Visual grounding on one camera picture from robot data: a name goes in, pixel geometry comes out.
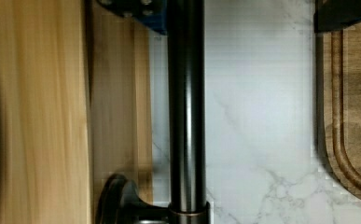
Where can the wooden drawer cabinet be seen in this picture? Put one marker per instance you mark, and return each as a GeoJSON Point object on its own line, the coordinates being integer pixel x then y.
{"type": "Point", "coordinates": [74, 109]}

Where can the wooden serving tray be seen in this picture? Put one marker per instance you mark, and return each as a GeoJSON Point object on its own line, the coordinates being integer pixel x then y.
{"type": "Point", "coordinates": [341, 63]}

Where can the gripper blue black right finger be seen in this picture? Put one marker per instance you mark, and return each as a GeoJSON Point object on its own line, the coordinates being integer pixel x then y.
{"type": "Point", "coordinates": [336, 15]}

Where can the gripper blue black left finger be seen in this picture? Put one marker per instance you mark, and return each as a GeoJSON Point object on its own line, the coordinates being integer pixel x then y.
{"type": "Point", "coordinates": [150, 13]}

